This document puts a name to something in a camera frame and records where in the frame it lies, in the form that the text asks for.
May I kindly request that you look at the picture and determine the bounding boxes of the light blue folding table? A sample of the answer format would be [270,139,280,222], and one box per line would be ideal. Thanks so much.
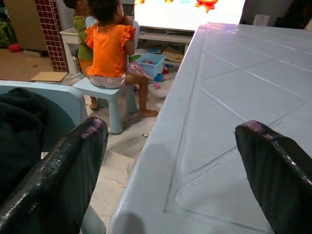
[109,21,312,234]

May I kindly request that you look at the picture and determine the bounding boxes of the child in orange shirt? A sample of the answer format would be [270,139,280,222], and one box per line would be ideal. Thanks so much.
[84,0,159,118]

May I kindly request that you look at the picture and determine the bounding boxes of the white television stand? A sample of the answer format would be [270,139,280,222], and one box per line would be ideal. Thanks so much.
[137,25,195,53]

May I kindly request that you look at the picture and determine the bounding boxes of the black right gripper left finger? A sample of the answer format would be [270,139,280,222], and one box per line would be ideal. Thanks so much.
[0,117,110,234]

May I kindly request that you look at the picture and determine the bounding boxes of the white cabinet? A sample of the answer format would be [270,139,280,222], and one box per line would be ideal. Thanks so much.
[59,26,81,75]

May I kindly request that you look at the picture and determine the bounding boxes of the dark navy garment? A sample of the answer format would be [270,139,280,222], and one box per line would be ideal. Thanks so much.
[0,87,71,205]

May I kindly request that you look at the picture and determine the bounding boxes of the brown cardboard box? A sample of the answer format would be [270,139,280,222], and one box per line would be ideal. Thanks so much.
[162,46,185,63]

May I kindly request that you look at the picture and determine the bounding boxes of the bright television screen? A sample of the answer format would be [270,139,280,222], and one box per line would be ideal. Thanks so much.
[134,0,246,31]

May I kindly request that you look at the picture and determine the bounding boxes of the red tiled pillar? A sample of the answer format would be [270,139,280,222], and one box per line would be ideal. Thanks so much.
[34,0,69,73]

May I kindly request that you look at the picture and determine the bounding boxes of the light blue plastic stool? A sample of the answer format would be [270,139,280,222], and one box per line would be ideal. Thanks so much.
[72,77,138,135]

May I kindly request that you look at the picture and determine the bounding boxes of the light blue plastic chair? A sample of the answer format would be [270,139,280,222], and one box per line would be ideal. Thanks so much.
[0,80,107,234]

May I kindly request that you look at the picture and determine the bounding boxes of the pink cloth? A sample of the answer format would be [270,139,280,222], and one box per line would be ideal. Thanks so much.
[128,62,151,80]

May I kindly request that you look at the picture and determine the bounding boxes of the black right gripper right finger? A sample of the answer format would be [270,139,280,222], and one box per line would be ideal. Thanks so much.
[234,120,312,234]

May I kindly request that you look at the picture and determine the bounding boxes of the child in green shirt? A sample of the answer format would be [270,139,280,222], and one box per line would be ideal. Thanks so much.
[62,0,99,110]

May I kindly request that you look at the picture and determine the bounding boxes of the flat cardboard sheet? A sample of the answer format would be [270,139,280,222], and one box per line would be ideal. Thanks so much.
[30,71,69,83]

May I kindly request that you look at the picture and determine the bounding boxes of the light blue storage bin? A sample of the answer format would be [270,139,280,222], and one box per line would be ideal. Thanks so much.
[135,53,166,78]

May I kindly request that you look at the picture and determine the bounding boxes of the red ball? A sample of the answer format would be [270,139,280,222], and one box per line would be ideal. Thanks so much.
[8,43,24,53]

